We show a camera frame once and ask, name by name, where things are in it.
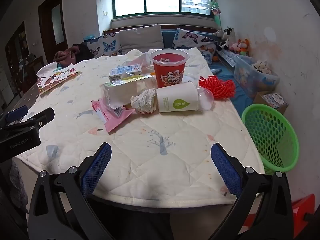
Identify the dark wooden door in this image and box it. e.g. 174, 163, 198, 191
38, 0, 68, 64

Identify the cardboard box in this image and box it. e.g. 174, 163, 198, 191
253, 91, 289, 115

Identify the orange fox plush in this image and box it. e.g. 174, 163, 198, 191
237, 39, 250, 56

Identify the black white cow plush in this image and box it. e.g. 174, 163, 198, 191
217, 27, 236, 50

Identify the white plastic bag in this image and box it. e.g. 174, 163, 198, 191
130, 51, 156, 73

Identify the dark wooden cabinet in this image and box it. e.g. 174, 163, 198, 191
5, 21, 45, 95

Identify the red plastic stool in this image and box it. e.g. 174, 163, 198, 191
244, 194, 316, 239

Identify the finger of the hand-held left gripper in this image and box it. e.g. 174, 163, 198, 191
15, 107, 55, 132
0, 105, 29, 125

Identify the dark clothing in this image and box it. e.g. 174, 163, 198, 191
72, 43, 96, 62

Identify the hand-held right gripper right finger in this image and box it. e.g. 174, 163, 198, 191
210, 142, 294, 240

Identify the blue backrest cushion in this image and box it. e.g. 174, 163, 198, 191
161, 29, 179, 48

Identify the green pinwheel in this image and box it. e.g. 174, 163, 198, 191
207, 0, 223, 29

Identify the red foam fruit net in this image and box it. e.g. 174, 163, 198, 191
199, 76, 237, 101

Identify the pink packet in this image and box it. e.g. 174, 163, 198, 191
91, 99, 135, 133

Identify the patterned folded mat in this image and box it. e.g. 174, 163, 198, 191
217, 49, 241, 67

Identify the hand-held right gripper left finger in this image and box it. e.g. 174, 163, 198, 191
27, 142, 115, 240

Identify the cartoon picture book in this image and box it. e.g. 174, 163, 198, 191
36, 67, 82, 97

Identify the green plastic basket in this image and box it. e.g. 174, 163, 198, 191
241, 104, 300, 173

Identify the blue white milk carton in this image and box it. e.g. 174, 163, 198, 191
109, 64, 142, 82

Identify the cartoon printed booklet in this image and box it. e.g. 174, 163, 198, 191
265, 93, 288, 108

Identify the white paper cup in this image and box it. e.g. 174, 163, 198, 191
155, 81, 200, 113

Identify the pink clothing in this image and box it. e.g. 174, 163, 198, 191
55, 50, 77, 67

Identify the blue bed sheet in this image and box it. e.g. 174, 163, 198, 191
207, 62, 275, 120

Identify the crumpled white paper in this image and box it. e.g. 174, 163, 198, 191
130, 89, 157, 115

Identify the butterfly print pillow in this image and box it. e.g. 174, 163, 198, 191
199, 44, 218, 64
172, 28, 218, 50
86, 32, 123, 58

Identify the clear storage bin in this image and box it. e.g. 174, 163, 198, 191
234, 55, 280, 97

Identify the spotted cream cloth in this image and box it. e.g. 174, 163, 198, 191
252, 60, 272, 75

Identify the grey pillow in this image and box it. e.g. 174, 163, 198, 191
118, 24, 163, 55

